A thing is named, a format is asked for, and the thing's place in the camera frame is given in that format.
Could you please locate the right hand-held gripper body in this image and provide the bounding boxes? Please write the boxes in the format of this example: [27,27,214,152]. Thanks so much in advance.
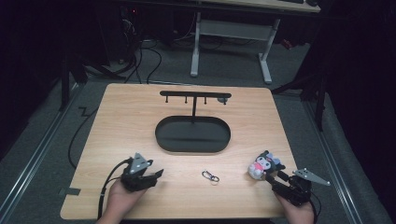
[274,167,332,207]

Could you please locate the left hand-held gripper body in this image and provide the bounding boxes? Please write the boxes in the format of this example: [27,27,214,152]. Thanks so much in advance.
[120,152,158,192]

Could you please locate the black and pink plush toy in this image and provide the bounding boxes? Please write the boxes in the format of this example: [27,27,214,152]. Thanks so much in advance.
[247,150,287,181]

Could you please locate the black key rack with tray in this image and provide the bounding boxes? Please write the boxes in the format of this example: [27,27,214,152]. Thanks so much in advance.
[154,90,233,154]

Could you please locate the silver carabiner keychain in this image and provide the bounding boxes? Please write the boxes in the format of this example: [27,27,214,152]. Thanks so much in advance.
[201,169,220,184]

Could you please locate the person's left hand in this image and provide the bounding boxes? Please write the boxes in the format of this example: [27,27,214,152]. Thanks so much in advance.
[104,178,148,220]

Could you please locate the person's right hand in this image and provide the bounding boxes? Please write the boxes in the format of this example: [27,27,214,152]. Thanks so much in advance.
[275,191,316,224]

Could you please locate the black tape patch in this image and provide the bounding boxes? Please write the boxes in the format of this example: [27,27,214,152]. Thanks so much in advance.
[58,187,82,197]

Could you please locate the black metal stand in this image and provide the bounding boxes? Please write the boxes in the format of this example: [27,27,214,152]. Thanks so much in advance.
[58,50,90,112]
[270,69,330,133]

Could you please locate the small red object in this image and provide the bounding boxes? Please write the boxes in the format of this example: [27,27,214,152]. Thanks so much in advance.
[280,38,294,51]

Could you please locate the dark computer tower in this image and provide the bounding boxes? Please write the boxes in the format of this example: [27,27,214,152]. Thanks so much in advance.
[117,5,142,64]

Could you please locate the desk with white legs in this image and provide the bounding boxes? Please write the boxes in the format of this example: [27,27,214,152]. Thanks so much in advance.
[189,0,322,85]

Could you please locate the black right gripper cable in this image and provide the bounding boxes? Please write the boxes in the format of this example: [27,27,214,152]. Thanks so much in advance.
[309,190,323,224]

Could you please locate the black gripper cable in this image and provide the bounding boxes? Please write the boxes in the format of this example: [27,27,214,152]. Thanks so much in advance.
[309,190,323,224]
[96,158,133,219]

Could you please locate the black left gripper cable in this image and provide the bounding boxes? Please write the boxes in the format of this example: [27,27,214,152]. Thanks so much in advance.
[96,158,133,219]

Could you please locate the metal floor rail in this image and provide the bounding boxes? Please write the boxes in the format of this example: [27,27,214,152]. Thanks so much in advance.
[0,83,81,218]
[303,101,364,224]

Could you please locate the black floor cable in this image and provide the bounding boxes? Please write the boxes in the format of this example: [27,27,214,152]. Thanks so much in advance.
[67,105,101,170]

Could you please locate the bundle of black cables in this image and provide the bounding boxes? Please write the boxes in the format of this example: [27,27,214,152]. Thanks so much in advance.
[116,12,163,85]

